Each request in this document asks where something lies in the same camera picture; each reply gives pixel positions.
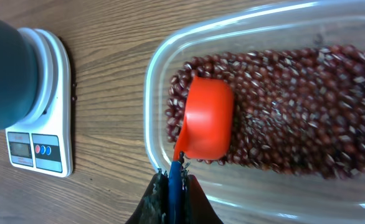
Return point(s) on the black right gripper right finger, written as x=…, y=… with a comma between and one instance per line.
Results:
x=196, y=208

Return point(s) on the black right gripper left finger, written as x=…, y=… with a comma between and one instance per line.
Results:
x=153, y=206

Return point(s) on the red scoop with blue handle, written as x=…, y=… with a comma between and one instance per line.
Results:
x=205, y=133

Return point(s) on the red adzuki beans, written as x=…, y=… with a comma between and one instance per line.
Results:
x=296, y=111

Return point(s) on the white digital kitchen scale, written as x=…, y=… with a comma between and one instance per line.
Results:
x=42, y=140

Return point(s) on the blue plastic bowl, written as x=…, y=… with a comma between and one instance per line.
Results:
x=18, y=76

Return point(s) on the clear plastic food container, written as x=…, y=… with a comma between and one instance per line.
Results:
x=288, y=25

